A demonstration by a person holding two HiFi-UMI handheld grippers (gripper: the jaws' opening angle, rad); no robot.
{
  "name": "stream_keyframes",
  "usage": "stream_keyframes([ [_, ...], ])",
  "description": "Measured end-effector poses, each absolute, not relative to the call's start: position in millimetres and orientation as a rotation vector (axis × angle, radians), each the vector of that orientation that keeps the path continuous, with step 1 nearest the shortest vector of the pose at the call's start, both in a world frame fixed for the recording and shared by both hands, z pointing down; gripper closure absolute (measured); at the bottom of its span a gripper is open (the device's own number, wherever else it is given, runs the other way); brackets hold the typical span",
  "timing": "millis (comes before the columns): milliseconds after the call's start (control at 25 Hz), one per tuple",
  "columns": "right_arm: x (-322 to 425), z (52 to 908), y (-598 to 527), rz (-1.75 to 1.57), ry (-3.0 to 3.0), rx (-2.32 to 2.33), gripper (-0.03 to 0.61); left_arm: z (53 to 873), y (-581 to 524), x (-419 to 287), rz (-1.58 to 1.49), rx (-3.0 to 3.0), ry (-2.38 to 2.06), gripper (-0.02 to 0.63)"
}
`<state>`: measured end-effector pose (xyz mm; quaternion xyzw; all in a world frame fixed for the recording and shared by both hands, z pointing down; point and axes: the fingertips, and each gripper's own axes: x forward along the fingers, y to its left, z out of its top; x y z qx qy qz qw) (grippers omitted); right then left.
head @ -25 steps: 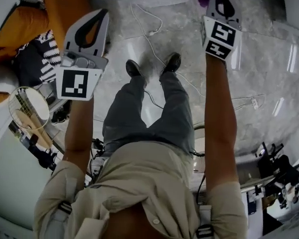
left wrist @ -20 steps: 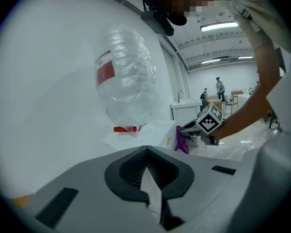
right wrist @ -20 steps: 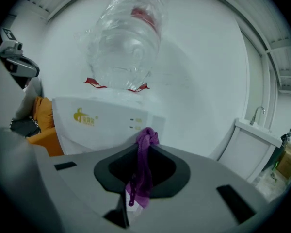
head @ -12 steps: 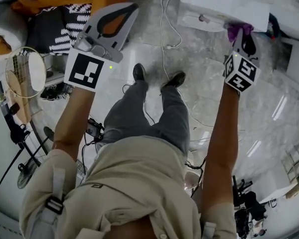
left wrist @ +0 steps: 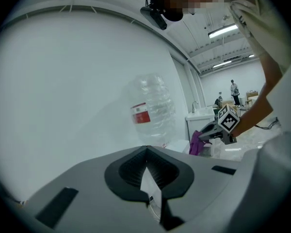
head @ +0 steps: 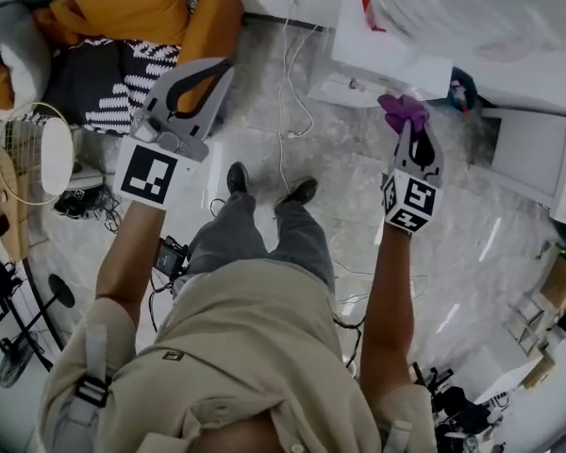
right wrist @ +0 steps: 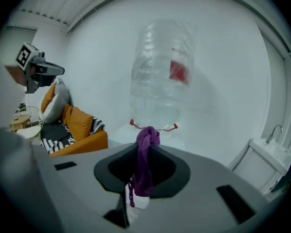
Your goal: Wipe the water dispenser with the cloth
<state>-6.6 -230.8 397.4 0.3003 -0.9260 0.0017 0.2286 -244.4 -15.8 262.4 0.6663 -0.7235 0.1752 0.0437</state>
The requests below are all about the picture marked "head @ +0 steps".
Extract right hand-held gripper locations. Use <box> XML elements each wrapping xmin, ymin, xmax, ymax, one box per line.
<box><xmin>381</xmin><ymin>118</ymin><xmax>446</xmax><ymax>233</ymax></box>

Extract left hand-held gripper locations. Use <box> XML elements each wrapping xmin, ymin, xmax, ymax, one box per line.
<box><xmin>111</xmin><ymin>57</ymin><xmax>238</xmax><ymax>212</ymax></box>

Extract purple cloth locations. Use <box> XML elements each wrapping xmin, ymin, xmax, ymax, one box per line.
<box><xmin>376</xmin><ymin>92</ymin><xmax>431</xmax><ymax>137</ymax></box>

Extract person's left forearm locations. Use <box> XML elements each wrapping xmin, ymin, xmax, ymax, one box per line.
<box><xmin>93</xmin><ymin>199</ymin><xmax>167</xmax><ymax>309</ymax></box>

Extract person's right forearm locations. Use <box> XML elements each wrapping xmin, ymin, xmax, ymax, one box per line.
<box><xmin>359</xmin><ymin>222</ymin><xmax>417</xmax><ymax>395</ymax></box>

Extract orange sofa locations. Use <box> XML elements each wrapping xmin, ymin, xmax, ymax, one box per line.
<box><xmin>0</xmin><ymin>0</ymin><xmax>245</xmax><ymax>112</ymax></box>

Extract black white patterned blanket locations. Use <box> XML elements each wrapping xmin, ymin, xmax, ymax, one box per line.
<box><xmin>42</xmin><ymin>37</ymin><xmax>181</xmax><ymax>137</ymax></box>

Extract black shoe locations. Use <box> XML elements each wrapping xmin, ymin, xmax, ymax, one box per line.
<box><xmin>225</xmin><ymin>161</ymin><xmax>251</xmax><ymax>195</ymax></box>
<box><xmin>275</xmin><ymin>176</ymin><xmax>320</xmax><ymax>207</ymax></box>

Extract white cabinet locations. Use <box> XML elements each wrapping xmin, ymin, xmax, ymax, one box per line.
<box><xmin>468</xmin><ymin>105</ymin><xmax>566</xmax><ymax>212</ymax></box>

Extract white standing fan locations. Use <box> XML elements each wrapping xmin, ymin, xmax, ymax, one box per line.
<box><xmin>0</xmin><ymin>100</ymin><xmax>108</xmax><ymax>208</ymax></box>

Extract person's grey trousers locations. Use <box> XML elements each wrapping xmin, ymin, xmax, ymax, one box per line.
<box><xmin>185</xmin><ymin>191</ymin><xmax>337</xmax><ymax>294</ymax></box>

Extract black waist-worn device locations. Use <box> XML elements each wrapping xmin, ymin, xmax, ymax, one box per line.
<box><xmin>154</xmin><ymin>235</ymin><xmax>192</xmax><ymax>283</ymax></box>

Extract white round cushion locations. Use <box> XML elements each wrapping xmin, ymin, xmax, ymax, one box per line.
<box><xmin>0</xmin><ymin>4</ymin><xmax>53</xmax><ymax>110</ymax></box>

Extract large cardboard box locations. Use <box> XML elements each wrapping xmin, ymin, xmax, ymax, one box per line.
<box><xmin>539</xmin><ymin>254</ymin><xmax>566</xmax><ymax>314</ymax></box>

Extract grey metal stand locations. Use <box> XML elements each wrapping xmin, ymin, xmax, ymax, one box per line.
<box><xmin>505</xmin><ymin>293</ymin><xmax>557</xmax><ymax>357</ymax></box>

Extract wooden side table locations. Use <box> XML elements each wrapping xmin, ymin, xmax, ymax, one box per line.
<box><xmin>0</xmin><ymin>157</ymin><xmax>33</xmax><ymax>264</ymax></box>

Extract black round-base stand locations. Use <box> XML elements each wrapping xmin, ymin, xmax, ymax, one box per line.
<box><xmin>0</xmin><ymin>273</ymin><xmax>78</xmax><ymax>346</ymax></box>

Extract small cardboard box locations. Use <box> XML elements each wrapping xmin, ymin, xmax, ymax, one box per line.
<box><xmin>520</xmin><ymin>352</ymin><xmax>558</xmax><ymax>392</ymax></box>

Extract black equipment pile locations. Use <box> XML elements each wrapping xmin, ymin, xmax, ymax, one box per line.
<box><xmin>410</xmin><ymin>360</ymin><xmax>496</xmax><ymax>445</ymax></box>

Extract person's beige shirt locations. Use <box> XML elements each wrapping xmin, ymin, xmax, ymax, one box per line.
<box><xmin>39</xmin><ymin>258</ymin><xmax>439</xmax><ymax>453</ymax></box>

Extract black floor fan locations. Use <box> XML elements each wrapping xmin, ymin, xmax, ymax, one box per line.
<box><xmin>0</xmin><ymin>331</ymin><xmax>44</xmax><ymax>390</ymax></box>

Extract white power cable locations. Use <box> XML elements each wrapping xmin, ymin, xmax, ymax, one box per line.
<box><xmin>275</xmin><ymin>0</ymin><xmax>323</xmax><ymax>196</ymax></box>

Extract black cable bundle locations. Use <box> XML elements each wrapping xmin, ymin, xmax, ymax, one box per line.
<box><xmin>52</xmin><ymin>182</ymin><xmax>123</xmax><ymax>234</ymax></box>

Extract grey shoulder strap with buckle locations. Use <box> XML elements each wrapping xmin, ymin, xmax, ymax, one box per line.
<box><xmin>64</xmin><ymin>322</ymin><xmax>113</xmax><ymax>431</ymax></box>

